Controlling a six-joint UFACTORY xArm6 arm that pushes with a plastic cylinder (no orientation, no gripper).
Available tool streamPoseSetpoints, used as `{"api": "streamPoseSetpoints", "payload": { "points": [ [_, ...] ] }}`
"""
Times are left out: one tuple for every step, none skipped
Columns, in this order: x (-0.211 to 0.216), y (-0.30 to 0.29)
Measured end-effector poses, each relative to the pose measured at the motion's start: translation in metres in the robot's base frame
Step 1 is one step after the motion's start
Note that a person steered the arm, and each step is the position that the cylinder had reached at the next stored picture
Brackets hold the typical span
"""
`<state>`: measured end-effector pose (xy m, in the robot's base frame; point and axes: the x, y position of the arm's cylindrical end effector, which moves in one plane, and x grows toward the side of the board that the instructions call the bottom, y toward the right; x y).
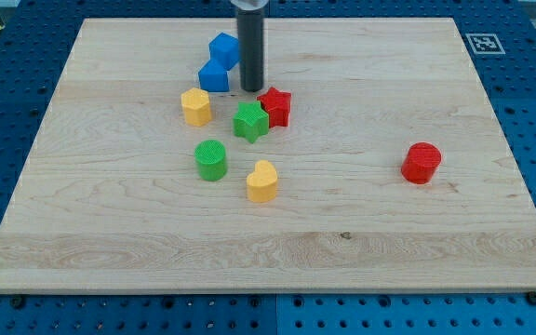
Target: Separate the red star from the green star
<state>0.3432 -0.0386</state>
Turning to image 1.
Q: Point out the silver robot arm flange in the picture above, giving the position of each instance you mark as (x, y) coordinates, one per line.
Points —
(249, 5)

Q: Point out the green star block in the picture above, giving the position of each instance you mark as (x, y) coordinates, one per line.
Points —
(250, 121)

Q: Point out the red star block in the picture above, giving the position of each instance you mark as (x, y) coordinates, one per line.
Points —
(277, 104)

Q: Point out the yellow heart block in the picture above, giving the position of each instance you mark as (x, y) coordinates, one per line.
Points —
(262, 182)

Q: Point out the green cylinder block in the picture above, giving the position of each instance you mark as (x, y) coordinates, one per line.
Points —
(210, 158)

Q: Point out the yellow hexagon block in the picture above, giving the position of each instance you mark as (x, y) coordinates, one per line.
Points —
(195, 105)

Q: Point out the light wooden board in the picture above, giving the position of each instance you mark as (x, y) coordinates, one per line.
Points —
(110, 200)

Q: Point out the blue pentagon block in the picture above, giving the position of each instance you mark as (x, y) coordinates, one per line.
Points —
(213, 77)

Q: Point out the blue cube block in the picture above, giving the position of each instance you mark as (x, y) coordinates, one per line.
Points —
(224, 48)

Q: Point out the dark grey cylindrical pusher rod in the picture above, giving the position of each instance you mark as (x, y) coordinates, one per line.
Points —
(250, 35)

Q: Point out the red cylinder block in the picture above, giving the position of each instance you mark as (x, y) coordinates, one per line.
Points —
(421, 163)

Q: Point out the white fiducial marker tag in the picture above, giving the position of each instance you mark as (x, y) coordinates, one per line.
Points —
(485, 44)

